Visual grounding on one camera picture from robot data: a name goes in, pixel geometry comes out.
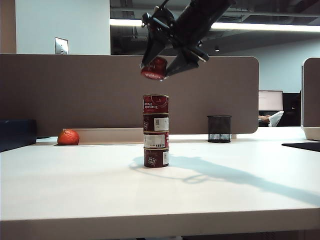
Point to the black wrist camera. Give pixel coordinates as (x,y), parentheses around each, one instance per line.
(165,16)

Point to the dark red can boxed print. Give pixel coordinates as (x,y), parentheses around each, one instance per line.
(156,158)

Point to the white computer monitor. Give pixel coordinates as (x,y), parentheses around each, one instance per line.
(270,100)

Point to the brown divider with white base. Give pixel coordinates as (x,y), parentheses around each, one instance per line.
(312,100)

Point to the metal wall switch plate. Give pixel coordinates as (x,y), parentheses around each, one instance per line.
(61,45)

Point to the black desk mat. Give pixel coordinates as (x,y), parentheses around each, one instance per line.
(305,146)

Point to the red can wide white label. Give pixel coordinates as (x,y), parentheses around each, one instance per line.
(155,140)

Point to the dark blue box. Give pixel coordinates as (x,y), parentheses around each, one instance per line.
(16,133)

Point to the orange fruit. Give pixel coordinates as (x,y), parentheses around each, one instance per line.
(68,137)

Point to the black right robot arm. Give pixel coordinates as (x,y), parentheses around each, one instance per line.
(212,10)

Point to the person in white shirt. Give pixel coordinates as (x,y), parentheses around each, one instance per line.
(275,119)

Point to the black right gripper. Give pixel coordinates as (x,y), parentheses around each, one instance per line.
(187,32)

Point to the dark red can barcode label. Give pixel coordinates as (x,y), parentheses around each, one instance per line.
(150,122)

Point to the long ceiling light strip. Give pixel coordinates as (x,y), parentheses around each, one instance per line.
(262,27)

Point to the brown desk divider panel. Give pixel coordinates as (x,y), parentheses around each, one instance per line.
(75,95)

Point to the black mesh pen holder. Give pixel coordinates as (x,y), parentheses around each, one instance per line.
(219,128)

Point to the round ceiling downlight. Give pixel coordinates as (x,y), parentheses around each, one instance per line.
(217,49)

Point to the red tomato paste can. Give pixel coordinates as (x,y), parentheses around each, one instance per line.
(156,104)
(155,68)

